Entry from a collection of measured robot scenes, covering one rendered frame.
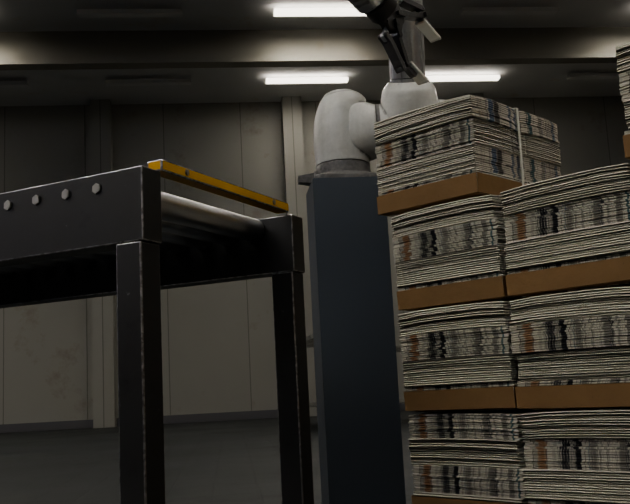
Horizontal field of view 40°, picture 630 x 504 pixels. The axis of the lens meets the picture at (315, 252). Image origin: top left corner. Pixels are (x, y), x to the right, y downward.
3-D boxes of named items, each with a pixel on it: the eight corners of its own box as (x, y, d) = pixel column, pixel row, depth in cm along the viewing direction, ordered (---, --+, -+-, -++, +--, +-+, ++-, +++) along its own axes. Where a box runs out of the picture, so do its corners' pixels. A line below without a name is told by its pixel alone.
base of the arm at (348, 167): (295, 194, 251) (294, 175, 251) (370, 192, 253) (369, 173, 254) (300, 179, 233) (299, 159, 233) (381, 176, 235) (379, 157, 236)
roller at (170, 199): (264, 245, 182) (270, 222, 182) (121, 210, 141) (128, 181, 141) (245, 240, 185) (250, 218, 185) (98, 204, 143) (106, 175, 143)
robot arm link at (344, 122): (316, 174, 252) (312, 103, 256) (378, 170, 251) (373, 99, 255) (312, 160, 236) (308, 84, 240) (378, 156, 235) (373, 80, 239)
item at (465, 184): (418, 221, 215) (417, 204, 215) (518, 199, 195) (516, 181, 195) (376, 214, 204) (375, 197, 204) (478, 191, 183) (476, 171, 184)
